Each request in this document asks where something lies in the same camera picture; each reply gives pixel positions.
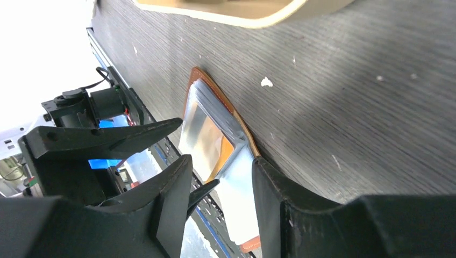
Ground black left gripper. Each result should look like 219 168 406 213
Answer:
18 118 183 207

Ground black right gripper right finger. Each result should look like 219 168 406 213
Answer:
252 157 455 257

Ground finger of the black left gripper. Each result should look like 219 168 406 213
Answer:
187 179 220 218

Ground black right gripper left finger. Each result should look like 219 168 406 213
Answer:
1 171 191 257

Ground gold credit card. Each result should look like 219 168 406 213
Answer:
178 102 234 183

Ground brown leather card holder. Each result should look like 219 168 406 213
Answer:
178 67 261 253

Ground beige oval tray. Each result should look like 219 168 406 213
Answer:
134 0 353 29

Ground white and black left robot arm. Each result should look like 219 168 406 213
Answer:
18 67 183 206

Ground aluminium frame rail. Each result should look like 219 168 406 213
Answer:
86 27 121 85

